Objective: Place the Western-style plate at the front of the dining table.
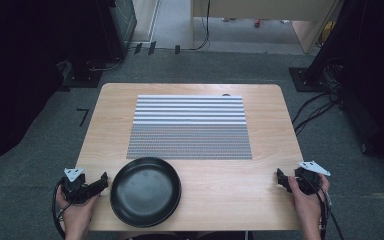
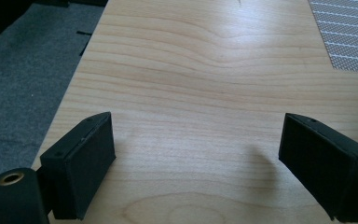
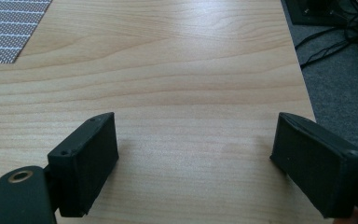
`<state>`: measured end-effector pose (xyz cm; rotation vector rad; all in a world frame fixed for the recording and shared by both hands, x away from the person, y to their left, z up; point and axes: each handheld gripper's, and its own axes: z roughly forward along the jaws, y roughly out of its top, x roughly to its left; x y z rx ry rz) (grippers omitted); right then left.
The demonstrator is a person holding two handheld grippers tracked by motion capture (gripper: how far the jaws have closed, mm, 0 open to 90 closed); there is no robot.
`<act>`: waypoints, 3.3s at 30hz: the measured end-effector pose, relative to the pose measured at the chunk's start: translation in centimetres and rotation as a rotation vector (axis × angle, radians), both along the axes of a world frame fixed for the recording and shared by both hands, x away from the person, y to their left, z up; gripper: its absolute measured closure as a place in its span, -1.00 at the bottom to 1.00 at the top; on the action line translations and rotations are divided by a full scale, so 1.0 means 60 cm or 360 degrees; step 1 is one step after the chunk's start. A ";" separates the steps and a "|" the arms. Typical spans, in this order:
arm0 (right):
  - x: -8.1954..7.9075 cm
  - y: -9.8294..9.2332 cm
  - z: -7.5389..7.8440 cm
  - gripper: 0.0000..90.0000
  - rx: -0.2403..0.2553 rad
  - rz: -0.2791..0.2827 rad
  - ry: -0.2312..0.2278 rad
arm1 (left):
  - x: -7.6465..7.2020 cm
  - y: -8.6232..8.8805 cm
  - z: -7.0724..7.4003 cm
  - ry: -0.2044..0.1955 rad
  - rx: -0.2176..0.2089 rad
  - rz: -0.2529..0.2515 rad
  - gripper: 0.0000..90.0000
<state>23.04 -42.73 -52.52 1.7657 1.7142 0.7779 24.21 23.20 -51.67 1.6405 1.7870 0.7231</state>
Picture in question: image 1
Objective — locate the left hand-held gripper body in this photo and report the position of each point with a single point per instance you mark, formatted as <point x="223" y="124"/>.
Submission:
<point x="74" y="188"/>

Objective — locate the small red object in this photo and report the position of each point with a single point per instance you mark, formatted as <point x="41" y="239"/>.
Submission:
<point x="257" y="22"/>

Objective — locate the black tape strip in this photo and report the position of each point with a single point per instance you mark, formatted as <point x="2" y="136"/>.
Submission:
<point x="138" y="48"/>
<point x="177" y="49"/>
<point x="152" y="47"/>

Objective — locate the person's left hand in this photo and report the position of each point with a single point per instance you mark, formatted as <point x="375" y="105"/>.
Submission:
<point x="76" y="213"/>

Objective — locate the black stand base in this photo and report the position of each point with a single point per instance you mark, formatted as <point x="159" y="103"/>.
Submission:
<point x="305" y="80"/>
<point x="83" y="75"/>

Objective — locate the black round plate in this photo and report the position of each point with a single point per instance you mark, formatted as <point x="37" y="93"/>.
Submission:
<point x="145" y="192"/>

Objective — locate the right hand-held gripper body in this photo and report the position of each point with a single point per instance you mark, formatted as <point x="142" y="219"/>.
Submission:
<point x="308" y="181"/>

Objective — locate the light wooden desk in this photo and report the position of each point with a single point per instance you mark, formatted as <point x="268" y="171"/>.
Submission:
<point x="263" y="16"/>

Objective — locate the dark glass-front cabinet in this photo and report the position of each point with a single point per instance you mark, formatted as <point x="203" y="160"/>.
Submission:
<point x="124" y="21"/>

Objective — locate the grey striped placemat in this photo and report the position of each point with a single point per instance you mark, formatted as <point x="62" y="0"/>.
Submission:
<point x="189" y="128"/>

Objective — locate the person's right hand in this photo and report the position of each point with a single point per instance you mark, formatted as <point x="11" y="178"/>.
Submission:
<point x="305" y="206"/>

